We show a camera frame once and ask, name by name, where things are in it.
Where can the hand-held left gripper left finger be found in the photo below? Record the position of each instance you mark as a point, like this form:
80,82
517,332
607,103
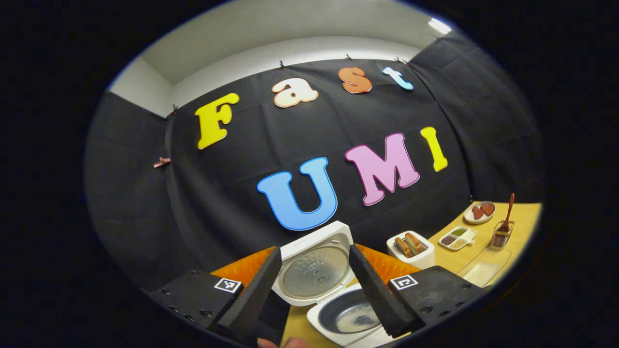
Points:
256,299

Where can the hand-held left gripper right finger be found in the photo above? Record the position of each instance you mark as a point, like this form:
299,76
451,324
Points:
375,295

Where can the thin white rice layer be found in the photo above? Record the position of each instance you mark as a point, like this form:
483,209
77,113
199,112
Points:
360,324

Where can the white rice cooker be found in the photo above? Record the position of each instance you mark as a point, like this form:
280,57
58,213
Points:
314,270

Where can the brown wooden spoon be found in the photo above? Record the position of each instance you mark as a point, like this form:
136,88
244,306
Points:
507,215

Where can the toast bread slice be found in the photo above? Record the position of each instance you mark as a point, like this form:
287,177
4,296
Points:
414,243
402,247

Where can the white toaster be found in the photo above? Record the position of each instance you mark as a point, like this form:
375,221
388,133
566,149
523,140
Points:
420,258

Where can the brown beans heap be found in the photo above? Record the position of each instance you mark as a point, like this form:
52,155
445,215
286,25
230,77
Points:
448,239

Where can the yellow beans heap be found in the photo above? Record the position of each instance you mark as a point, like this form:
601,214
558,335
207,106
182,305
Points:
457,244

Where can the green beans heap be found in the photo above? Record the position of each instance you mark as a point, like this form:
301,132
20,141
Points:
458,232

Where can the white divided dish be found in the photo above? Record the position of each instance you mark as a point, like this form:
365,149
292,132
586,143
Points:
466,238

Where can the clear plastic container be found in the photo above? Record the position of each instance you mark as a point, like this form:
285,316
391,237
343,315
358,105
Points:
488,256

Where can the white round plate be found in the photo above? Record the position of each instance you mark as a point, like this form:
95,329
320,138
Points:
469,216

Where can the red meat piece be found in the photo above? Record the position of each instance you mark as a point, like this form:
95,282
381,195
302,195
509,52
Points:
488,209
478,212

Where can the copper clothes clip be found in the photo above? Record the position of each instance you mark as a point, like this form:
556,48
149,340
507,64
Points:
162,162

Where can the ceiling light strip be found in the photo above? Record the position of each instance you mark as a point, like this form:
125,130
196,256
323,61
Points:
439,25

